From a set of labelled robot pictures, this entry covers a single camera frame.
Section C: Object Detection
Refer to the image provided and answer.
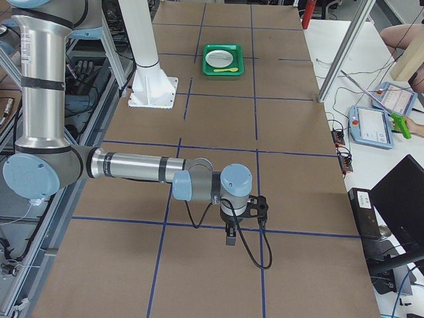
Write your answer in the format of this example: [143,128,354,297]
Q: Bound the grey reacher grabber tool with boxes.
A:
[341,70,411,139]

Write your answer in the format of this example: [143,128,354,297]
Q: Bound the green plastic tray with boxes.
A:
[202,44,244,76]

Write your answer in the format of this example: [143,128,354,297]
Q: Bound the aluminium side frame rail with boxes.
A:
[0,19,140,318]

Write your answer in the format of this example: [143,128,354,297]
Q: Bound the black box device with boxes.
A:
[348,187,380,240]

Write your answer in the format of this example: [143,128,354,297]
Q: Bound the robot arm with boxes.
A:
[3,1,253,245]

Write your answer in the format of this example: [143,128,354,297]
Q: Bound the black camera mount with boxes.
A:
[245,195,269,222]

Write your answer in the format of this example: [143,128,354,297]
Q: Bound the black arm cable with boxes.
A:
[184,198,274,270]

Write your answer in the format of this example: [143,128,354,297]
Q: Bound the yellow plastic spoon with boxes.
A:
[213,67,239,73]

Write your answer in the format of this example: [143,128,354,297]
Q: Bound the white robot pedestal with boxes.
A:
[119,0,178,109]

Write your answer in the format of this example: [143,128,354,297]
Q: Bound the teach pendant tablet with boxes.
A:
[348,105,394,149]
[372,81,417,116]

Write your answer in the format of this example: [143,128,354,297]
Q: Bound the black laptop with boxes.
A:
[370,154,423,252]

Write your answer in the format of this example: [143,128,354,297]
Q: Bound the clear plastic fork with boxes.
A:
[209,55,233,61]

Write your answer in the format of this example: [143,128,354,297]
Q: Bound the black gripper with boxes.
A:
[220,211,244,246]

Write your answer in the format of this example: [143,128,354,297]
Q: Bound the far teach pendant tablet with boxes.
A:
[372,81,417,116]

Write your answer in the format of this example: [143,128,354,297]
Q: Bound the near teach pendant tablet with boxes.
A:
[348,105,394,149]

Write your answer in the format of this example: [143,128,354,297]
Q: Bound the aluminium frame post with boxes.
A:
[317,0,376,103]

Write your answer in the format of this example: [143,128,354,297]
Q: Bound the red cylinder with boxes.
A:
[301,0,316,30]

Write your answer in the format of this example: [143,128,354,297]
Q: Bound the white round plate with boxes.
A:
[205,50,234,68]

